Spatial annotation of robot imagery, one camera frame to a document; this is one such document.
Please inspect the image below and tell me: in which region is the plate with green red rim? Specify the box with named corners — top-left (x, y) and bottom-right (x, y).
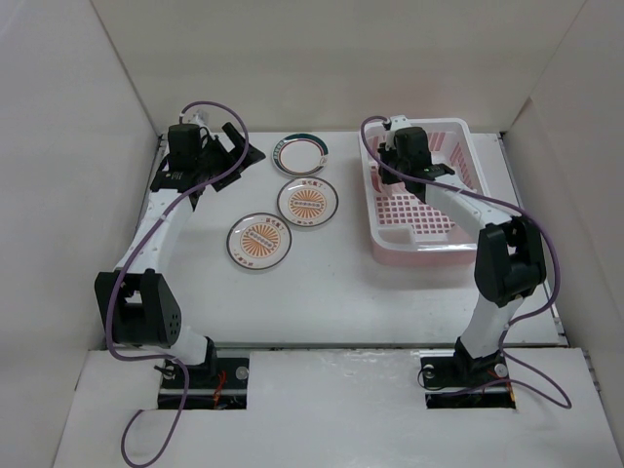
top-left (271, 133), bottom-right (330, 177)

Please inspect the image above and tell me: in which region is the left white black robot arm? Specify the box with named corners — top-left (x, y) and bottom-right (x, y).
top-left (95, 121), bottom-right (265, 387)

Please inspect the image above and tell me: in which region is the pink white dish rack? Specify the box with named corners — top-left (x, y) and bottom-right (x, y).
top-left (358, 118), bottom-right (490, 266)

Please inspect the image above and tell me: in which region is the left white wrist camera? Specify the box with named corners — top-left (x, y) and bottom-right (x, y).
top-left (178, 108), bottom-right (209, 128)

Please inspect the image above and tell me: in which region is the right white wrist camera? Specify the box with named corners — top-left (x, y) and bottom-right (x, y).
top-left (382, 115), bottom-right (411, 151)

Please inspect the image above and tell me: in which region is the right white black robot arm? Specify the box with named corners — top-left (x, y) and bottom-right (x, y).
top-left (377, 121), bottom-right (546, 389)

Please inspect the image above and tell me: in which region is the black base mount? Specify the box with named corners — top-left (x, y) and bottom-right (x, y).
top-left (155, 357), bottom-right (250, 410)
top-left (418, 351), bottom-right (516, 410)

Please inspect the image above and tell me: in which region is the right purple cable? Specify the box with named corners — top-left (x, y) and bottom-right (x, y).
top-left (359, 115), bottom-right (572, 410)

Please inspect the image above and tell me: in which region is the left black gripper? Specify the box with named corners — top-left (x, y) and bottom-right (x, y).
top-left (195, 124), bottom-right (264, 191)

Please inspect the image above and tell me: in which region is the orange sunburst plate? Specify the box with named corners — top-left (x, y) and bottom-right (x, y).
top-left (277, 176), bottom-right (339, 228)
top-left (226, 212), bottom-right (293, 271)

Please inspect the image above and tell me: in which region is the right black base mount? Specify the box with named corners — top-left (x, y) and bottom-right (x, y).
top-left (418, 351), bottom-right (516, 410)

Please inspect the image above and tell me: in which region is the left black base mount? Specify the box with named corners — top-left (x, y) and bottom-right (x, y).
top-left (155, 357), bottom-right (250, 410)

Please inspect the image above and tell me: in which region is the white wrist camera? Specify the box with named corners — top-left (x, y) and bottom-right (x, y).
top-left (178, 108), bottom-right (209, 128)
top-left (382, 115), bottom-right (411, 151)

